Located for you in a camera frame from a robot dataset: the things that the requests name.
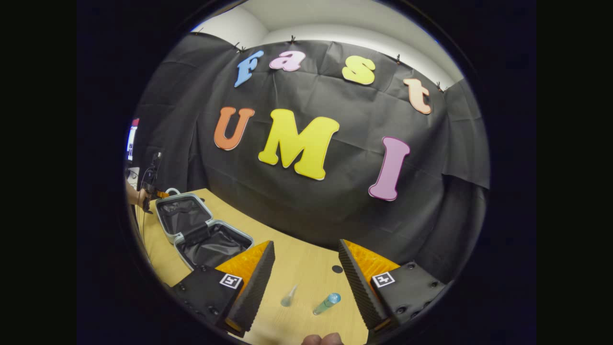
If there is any blue capped bottle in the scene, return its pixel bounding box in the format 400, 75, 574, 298
313, 292, 342, 316

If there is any light blue suitcase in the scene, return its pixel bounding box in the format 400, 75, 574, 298
154, 188, 255, 272

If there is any translucent teal tube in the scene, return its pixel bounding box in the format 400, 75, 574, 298
281, 284, 299, 308

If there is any computer monitor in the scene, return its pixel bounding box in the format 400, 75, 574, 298
126, 118, 140, 162

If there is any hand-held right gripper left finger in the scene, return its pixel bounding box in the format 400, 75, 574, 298
169, 240, 276, 338

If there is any black backdrop cloth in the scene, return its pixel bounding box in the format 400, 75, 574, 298
132, 33, 490, 283

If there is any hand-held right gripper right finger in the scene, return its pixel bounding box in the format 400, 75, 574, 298
338, 238, 447, 334

